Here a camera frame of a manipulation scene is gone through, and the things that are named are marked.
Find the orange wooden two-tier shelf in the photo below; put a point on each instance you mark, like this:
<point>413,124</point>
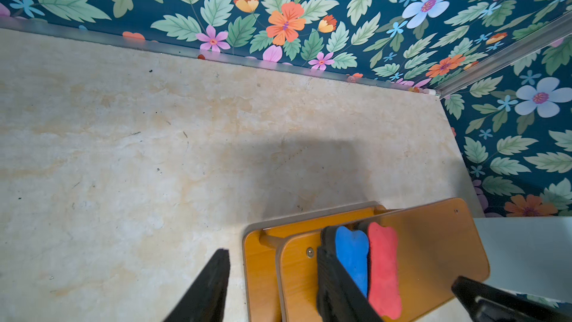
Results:
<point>403,263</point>

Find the light blue box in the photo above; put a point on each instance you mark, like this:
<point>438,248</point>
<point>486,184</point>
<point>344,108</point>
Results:
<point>529,255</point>

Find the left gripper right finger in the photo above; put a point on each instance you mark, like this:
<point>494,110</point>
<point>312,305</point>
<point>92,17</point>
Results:
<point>338,297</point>

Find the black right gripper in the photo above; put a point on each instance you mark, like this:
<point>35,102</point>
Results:
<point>485,303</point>

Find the blue eraser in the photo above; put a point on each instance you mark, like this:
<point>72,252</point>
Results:
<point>351,248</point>

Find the red eraser top shelf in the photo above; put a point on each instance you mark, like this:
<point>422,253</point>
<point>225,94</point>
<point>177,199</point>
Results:
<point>383,291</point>

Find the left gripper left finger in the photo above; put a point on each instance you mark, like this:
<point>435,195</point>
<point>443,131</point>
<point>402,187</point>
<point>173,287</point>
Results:
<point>206,297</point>

